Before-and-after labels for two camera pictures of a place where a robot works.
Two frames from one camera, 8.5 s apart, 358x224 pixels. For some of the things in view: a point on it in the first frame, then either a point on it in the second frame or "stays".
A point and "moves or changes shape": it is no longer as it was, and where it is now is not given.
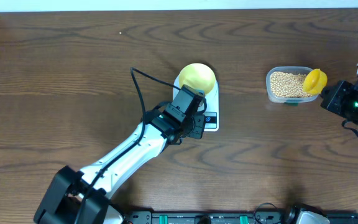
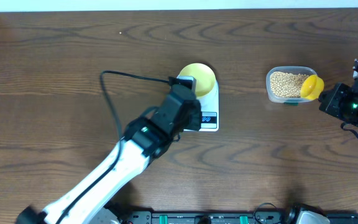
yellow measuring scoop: (315, 81) moves or changes shape
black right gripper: (332, 102) stays
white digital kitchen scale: (211, 117) stays
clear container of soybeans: (284, 84) stays
